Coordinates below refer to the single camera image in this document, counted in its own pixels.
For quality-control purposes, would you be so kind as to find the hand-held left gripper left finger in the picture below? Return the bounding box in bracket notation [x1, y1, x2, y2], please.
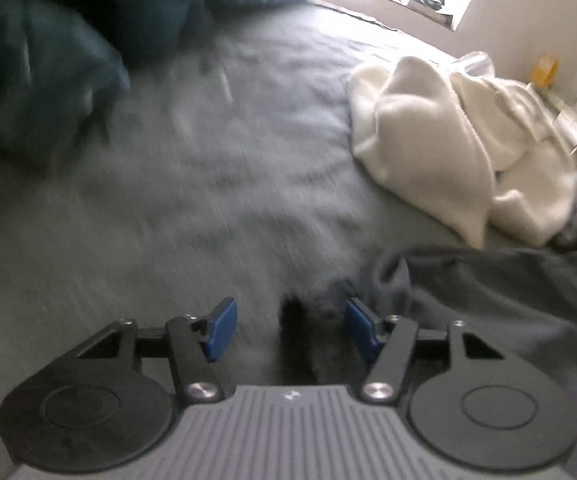
[71, 297, 239, 405]

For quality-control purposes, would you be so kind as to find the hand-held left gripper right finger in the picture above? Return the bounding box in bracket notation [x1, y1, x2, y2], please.
[343, 297, 509, 405]

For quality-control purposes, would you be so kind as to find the dark grey garment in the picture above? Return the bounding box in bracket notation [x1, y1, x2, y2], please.
[373, 244, 577, 378]

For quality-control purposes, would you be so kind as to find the grey bed blanket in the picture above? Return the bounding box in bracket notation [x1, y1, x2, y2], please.
[0, 0, 577, 411]

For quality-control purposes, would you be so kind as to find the white fluffy sweater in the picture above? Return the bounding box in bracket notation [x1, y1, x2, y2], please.
[347, 52, 577, 251]

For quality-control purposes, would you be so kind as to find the plaid garment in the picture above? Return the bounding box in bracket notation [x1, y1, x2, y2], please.
[551, 220, 577, 254]

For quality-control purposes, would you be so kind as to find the pale wooden desk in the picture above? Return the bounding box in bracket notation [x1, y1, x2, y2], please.
[533, 85, 577, 161]

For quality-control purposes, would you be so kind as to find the yellow box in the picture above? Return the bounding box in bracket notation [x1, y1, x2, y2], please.
[529, 55, 559, 87]

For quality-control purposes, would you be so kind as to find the blue duvet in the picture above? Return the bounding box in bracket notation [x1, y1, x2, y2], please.
[0, 0, 325, 163]

